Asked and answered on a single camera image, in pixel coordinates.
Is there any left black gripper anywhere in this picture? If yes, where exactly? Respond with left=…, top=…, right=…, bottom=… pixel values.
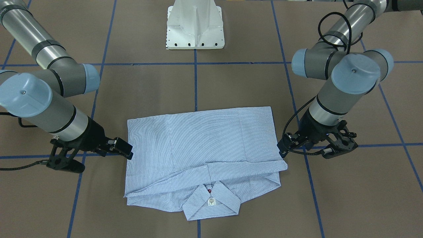
left=277, top=110, right=358, bottom=159

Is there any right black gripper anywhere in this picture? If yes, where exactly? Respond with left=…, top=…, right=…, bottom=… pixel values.
left=46, top=118, right=133, bottom=174

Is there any light blue striped shirt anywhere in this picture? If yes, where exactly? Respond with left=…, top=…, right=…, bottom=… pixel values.
left=124, top=106, right=288, bottom=220

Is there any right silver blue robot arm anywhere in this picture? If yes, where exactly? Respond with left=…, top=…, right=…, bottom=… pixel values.
left=1, top=0, right=133, bottom=173

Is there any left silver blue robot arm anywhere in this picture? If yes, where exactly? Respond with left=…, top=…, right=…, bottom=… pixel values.
left=277, top=0, right=422, bottom=159

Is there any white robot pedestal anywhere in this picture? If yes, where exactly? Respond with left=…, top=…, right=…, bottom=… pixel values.
left=166, top=0, right=225, bottom=50

